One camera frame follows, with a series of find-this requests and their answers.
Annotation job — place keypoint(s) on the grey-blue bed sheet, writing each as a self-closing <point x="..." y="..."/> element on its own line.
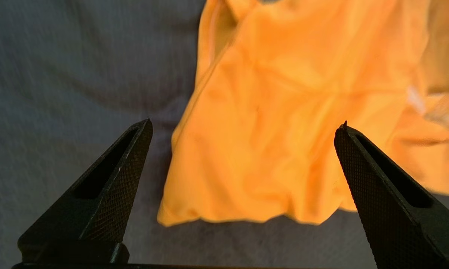
<point x="78" y="67"/>

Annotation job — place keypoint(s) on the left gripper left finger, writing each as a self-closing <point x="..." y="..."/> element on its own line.
<point x="97" y="209"/>

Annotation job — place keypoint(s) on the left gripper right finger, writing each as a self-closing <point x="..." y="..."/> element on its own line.
<point x="396" y="209"/>

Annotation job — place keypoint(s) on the yellow printed t-shirt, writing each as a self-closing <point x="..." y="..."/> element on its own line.
<point x="303" y="112"/>

